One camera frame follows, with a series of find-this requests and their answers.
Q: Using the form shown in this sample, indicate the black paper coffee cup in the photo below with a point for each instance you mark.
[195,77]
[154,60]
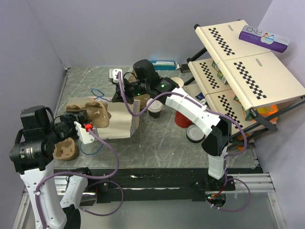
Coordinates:
[154,114]

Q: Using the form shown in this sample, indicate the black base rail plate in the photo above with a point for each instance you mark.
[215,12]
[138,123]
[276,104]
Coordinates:
[144,184]

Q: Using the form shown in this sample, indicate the brown pulp cup carrier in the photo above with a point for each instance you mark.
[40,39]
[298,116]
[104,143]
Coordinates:
[96,111]

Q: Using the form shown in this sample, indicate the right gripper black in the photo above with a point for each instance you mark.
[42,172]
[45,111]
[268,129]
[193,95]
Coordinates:
[117,98]

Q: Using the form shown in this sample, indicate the white plastic cup lid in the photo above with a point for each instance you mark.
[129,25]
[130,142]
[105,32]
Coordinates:
[154,105]

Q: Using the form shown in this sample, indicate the stack of paper cups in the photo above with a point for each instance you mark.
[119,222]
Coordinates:
[178,80]

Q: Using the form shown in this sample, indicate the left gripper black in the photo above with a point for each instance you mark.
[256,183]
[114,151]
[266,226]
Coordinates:
[78,117]

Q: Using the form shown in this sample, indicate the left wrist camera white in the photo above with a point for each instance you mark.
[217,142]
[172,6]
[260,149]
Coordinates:
[84,136]

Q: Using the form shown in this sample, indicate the orange snack packet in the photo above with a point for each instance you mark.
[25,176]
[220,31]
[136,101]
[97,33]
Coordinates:
[239,142]

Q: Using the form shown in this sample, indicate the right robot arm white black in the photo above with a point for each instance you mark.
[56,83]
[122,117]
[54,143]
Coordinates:
[215,127]

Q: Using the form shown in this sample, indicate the teal blue box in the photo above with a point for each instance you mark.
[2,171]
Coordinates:
[165,65]

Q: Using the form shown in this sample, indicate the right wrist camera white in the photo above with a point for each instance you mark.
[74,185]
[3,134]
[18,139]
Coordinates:
[114,75]

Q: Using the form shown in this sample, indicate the purple white box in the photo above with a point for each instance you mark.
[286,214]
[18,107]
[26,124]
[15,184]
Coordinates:
[264,39]

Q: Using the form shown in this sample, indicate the green snack boxes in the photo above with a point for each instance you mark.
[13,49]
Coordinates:
[219,73]

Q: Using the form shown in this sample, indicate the red cup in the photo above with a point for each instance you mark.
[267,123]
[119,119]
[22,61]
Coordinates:
[181,120]

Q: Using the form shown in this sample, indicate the brown coffee bean pouch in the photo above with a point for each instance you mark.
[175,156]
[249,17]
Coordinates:
[143,99]

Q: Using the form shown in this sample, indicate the cream checkered tiered shelf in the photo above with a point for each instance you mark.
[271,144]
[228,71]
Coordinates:
[260,88]

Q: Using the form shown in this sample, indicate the blue checkered paper bag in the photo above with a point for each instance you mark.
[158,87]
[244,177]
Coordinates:
[122,124]

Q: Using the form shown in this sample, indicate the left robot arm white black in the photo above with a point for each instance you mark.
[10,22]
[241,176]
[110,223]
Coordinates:
[32,156]

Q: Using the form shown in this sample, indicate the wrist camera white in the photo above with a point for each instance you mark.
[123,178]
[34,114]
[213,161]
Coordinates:
[114,75]
[84,136]

